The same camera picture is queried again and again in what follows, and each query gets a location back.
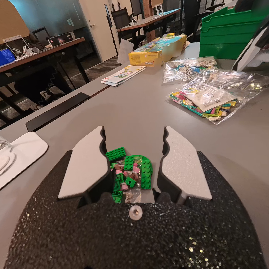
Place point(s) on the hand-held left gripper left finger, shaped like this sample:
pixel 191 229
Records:
pixel 84 168

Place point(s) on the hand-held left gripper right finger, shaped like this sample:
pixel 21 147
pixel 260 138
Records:
pixel 185 168

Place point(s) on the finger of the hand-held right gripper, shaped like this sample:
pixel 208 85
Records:
pixel 262 57
pixel 250 50

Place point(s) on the clear plastic bag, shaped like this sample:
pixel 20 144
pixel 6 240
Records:
pixel 248 82

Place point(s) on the pile of lego pieces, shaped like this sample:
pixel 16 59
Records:
pixel 145 168

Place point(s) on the yellow lego box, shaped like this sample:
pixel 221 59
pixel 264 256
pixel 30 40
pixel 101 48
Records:
pixel 143 57

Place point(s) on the dark lego box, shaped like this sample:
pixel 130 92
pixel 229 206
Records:
pixel 63 39

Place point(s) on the green plastic bin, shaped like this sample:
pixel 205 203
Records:
pixel 231 19
pixel 218 51
pixel 220 35

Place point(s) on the bag of lime pink pieces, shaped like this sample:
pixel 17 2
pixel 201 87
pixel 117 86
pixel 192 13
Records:
pixel 189 100

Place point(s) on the bag of blue pieces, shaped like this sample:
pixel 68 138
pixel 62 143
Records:
pixel 180 71

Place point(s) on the folded paper leaflet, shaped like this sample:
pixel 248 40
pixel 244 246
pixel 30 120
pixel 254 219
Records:
pixel 113 84

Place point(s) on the wooden book stand white base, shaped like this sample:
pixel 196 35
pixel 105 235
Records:
pixel 159 9

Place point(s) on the closed instruction booklet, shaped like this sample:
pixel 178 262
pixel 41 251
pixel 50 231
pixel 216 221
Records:
pixel 124 73

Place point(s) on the long wooden desk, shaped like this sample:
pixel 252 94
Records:
pixel 147 20

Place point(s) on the spare hand-held gripper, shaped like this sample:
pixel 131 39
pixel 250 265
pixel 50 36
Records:
pixel 132 20

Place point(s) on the dark wood-topped desk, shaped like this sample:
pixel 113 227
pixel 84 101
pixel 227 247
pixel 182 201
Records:
pixel 42 52

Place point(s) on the white paper sheet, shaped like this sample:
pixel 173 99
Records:
pixel 126 50

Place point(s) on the black mesh office chair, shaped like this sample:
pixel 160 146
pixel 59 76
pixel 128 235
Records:
pixel 119 16

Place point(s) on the blue plastic bin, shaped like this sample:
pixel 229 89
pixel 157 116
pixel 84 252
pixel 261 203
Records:
pixel 6 57

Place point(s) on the white door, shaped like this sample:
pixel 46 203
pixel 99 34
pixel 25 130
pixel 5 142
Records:
pixel 98 31

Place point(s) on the wooden desk divider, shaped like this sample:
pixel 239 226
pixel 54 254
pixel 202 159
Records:
pixel 12 25

